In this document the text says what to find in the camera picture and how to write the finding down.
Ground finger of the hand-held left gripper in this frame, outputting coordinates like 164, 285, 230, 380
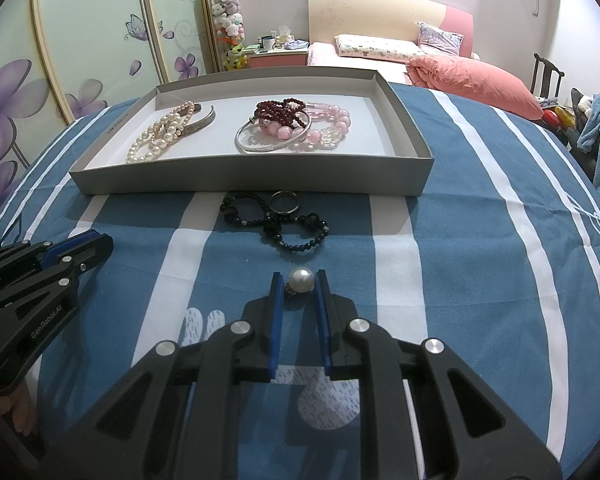
0, 230, 98, 281
0, 233, 115, 312

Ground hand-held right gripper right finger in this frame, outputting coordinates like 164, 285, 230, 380
316, 269, 563, 480

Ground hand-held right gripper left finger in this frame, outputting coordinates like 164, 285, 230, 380
40, 271, 286, 480

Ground pearl ring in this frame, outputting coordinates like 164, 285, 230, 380
284, 267, 315, 297

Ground white pearl bracelet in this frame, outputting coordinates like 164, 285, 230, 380
126, 110, 181, 164

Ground grey cardboard tray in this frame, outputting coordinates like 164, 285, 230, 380
69, 66, 435, 197

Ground pink pearl bracelet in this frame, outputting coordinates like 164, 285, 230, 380
152, 101, 197, 153

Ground wide silver bangle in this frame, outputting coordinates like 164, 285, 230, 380
177, 104, 217, 138

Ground thin silver bangle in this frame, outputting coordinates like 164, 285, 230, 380
235, 110, 312, 154

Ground pink crystal bead bracelet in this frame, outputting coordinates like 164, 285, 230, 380
260, 101, 353, 151

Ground dark red bead bracelet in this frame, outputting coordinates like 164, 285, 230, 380
254, 98, 312, 131

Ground person's left hand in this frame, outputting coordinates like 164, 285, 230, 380
0, 389, 39, 439

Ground blue white striped sheet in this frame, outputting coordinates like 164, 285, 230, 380
0, 80, 600, 480

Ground floral glass wardrobe door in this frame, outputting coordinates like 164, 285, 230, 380
0, 0, 76, 221
30, 0, 167, 122
140, 0, 221, 86

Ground pink white nightstand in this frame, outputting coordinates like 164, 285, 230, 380
244, 42, 310, 69

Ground clear tube of plush toys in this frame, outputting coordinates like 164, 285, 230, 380
209, 0, 246, 72

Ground pink bed sheet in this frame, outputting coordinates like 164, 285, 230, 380
307, 41, 412, 86

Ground white patterned pillow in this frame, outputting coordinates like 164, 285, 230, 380
334, 34, 423, 63

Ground salmon pink quilt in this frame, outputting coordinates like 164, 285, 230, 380
407, 55, 546, 121

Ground purple patterned pillow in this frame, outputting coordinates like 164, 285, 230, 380
416, 21, 465, 56

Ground colourful toys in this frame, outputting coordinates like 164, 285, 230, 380
541, 100, 581, 133

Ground cream pink headboard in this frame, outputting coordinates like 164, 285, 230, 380
307, 0, 476, 61

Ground dark wooden chair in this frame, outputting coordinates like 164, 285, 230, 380
532, 53, 565, 102

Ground black bead bracelet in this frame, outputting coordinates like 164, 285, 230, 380
221, 190, 331, 253

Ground dark metal ring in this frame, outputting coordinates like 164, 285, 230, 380
268, 190, 301, 213

